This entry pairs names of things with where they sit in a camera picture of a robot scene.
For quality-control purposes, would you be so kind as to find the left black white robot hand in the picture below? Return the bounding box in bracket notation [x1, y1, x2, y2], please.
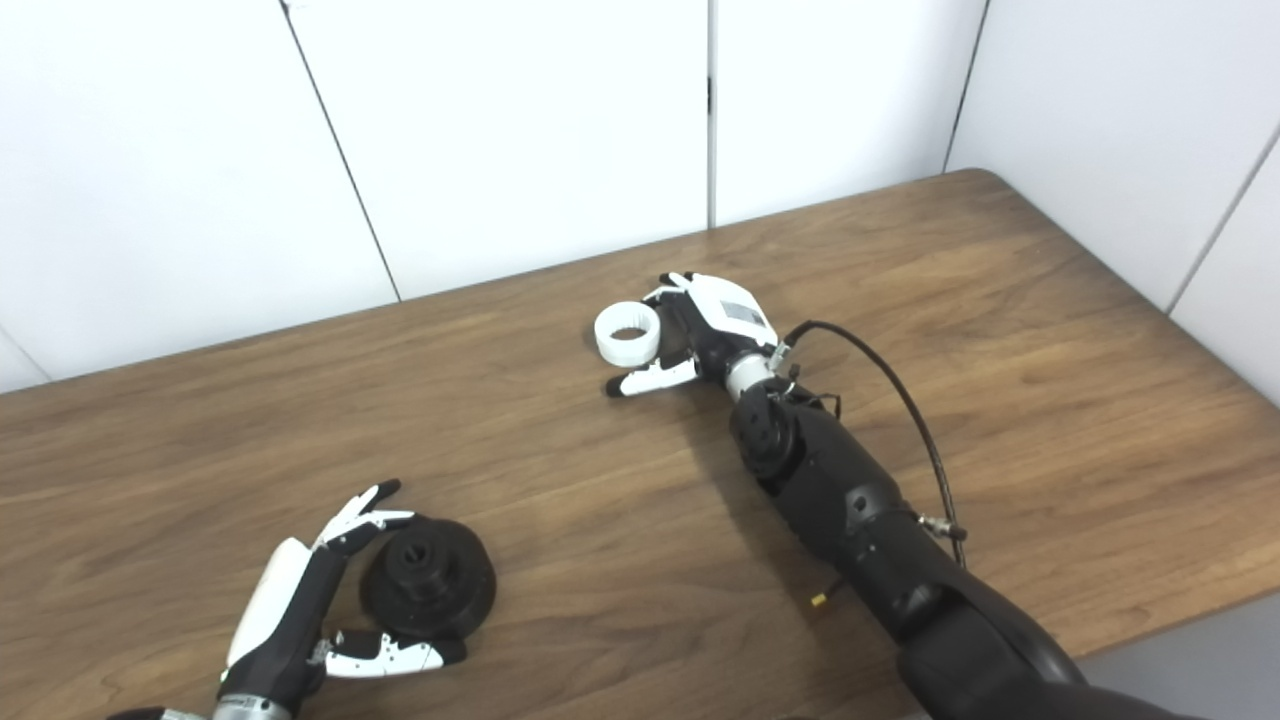
[218, 479, 468, 716]

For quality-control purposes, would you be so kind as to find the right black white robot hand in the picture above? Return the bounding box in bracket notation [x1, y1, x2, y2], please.
[605, 271, 781, 399]

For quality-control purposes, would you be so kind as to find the white toothed plastic ring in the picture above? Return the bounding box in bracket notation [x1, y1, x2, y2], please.
[594, 301, 662, 367]

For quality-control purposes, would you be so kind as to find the round black plastic part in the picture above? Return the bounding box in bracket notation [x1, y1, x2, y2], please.
[359, 515, 498, 641]

